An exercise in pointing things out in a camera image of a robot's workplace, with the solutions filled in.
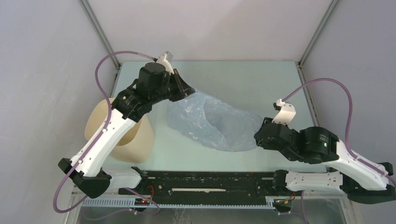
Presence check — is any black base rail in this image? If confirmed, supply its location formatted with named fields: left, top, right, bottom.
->
left=134, top=171, right=293, bottom=205

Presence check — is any metal frame post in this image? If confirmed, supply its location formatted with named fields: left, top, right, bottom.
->
left=298, top=0, right=341, bottom=67
left=78, top=0, right=114, bottom=54

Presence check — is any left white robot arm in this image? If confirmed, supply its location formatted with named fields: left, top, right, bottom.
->
left=58, top=63, right=195, bottom=198

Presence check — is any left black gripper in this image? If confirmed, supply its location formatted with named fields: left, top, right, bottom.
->
left=150, top=68, right=195, bottom=105

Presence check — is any right metal frame post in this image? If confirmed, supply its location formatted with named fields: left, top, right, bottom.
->
left=298, top=0, right=341, bottom=67

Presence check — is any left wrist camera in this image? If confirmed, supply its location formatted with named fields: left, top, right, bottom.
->
left=156, top=51, right=174, bottom=74

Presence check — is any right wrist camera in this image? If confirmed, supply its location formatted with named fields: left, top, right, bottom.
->
left=271, top=99, right=296, bottom=126

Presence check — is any blue plastic trash bag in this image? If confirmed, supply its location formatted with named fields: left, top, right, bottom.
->
left=166, top=91, right=263, bottom=152

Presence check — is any left metal frame post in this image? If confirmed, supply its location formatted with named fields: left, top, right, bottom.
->
left=78, top=0, right=114, bottom=54

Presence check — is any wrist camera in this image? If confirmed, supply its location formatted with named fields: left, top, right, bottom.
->
left=156, top=51, right=174, bottom=74
left=271, top=99, right=296, bottom=126

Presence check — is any beige trash bin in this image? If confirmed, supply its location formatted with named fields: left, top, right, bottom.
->
left=84, top=100, right=155, bottom=163

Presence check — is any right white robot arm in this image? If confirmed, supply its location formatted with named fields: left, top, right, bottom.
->
left=254, top=118, right=396, bottom=204

